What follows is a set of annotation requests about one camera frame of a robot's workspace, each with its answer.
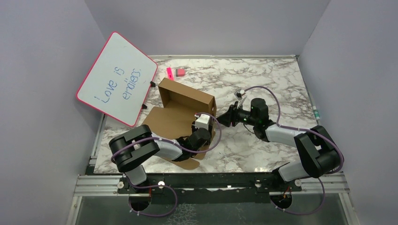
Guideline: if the brown cardboard box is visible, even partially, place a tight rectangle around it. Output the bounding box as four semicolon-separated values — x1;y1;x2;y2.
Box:
141;77;217;171

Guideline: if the pink framed whiteboard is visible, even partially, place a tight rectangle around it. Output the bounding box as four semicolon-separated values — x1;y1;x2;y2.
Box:
76;32;158;127

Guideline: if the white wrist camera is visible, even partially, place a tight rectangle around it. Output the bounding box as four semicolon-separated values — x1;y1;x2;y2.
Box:
234;90;247;108
193;114;211;130

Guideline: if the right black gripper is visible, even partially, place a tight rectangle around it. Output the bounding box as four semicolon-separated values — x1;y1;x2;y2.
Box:
215;101;258;128

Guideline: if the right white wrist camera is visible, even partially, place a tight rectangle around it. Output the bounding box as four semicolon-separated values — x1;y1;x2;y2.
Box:
234;90;247;108

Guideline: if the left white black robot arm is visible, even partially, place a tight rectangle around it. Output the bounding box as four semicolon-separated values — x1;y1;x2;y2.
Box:
108;125;211;193

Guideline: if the green capped marker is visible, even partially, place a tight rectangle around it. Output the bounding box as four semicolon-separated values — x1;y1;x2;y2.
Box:
313;106;320;120

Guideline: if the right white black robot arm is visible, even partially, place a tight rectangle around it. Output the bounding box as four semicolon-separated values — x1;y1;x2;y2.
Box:
217;98;342;191

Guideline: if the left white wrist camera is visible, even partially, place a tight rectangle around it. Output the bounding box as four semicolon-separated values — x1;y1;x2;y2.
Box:
193;114;211;130

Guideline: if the pink eraser block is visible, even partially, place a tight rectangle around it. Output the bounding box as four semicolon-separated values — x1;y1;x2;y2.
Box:
176;68;186;77

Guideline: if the pink marker pen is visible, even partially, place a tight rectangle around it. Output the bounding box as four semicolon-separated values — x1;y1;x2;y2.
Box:
166;67;174;81

